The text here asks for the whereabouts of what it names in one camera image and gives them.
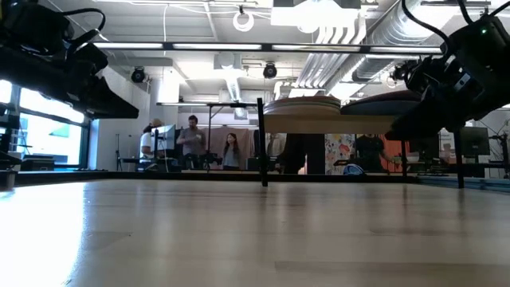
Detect pink curtain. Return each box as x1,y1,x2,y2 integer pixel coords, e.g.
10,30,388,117
206,126,256,171

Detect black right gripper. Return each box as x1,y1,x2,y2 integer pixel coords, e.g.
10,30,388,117
384,53,485,141

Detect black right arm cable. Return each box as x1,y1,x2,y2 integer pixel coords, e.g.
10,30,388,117
400,0,510,47

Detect black case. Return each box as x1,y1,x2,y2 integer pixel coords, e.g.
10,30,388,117
22,154,56,172

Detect dark computer monitor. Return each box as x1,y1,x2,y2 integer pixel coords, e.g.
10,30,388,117
461,126,492,157

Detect wooden rack with black frame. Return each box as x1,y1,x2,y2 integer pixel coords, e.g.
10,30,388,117
257,97,465,190

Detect white ring light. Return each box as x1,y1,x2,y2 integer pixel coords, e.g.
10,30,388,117
232,8,257,33

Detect white ceiling unit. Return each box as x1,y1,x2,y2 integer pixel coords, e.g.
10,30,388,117
270,0,362,27

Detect cream plate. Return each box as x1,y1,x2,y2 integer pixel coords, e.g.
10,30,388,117
263,101,342,109

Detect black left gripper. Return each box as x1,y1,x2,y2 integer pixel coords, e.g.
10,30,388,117
0,0,140,120

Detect large window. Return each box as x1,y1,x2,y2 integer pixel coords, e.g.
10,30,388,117
0,79,91,168

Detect dark column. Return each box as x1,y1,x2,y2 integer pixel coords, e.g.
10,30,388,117
306,133,326,175

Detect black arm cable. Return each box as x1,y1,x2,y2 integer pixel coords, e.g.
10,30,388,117
59,7,108,47
400,0,510,47

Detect bright computer monitor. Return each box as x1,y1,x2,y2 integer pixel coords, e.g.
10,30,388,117
150,124,177,152

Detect terracotta brown plate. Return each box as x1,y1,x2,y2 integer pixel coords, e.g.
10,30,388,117
263,94,342,105

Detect silver ventilation duct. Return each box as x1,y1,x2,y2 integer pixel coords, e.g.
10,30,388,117
352,0,451,81

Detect long ceiling light bar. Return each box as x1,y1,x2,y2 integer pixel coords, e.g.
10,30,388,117
91,41,443,56

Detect person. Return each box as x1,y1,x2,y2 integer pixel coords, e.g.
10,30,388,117
139,118,165,161
221,132,241,171
274,133,308,175
355,134,399,173
175,114,208,170

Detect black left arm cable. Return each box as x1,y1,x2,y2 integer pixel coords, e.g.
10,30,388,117
59,7,108,47

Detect white ceiling pipes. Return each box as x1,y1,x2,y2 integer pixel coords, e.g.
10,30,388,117
274,15,367,100

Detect black aluminium table frame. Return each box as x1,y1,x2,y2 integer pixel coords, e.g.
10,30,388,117
0,169,510,193

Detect floral poster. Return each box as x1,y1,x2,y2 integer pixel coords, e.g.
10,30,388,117
324,133,356,175

